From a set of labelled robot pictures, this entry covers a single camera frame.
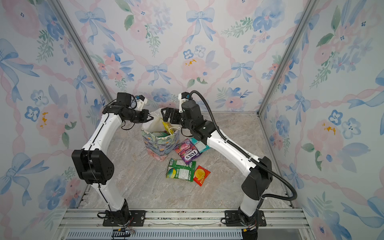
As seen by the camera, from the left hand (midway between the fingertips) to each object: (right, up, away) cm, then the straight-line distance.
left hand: (153, 115), depth 85 cm
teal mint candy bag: (+28, -20, +12) cm, 37 cm away
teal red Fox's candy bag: (+3, -11, +5) cm, 12 cm away
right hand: (+11, +2, -13) cm, 17 cm away
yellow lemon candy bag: (+8, -6, +3) cm, 11 cm away
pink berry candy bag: (+20, -22, +11) cm, 31 cm away
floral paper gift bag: (+5, -14, -9) cm, 17 cm away
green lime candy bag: (+15, -31, +2) cm, 34 cm away
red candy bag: (+27, -34, +2) cm, 44 cm away
